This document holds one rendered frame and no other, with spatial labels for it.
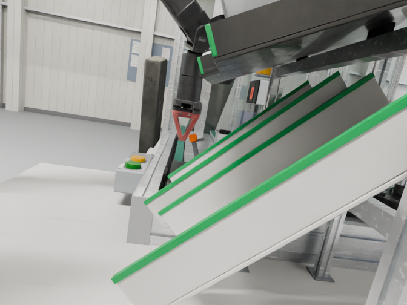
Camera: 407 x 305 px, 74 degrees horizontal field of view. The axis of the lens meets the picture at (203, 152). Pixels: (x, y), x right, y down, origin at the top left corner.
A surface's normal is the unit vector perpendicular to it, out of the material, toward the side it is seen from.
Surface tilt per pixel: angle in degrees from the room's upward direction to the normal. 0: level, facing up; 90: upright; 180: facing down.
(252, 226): 90
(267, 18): 90
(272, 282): 0
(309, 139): 90
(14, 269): 0
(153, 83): 102
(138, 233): 90
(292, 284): 0
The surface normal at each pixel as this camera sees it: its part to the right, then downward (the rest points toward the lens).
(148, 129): -0.06, 0.39
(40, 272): 0.17, -0.97
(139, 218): 0.06, 0.21
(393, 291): -0.98, -0.15
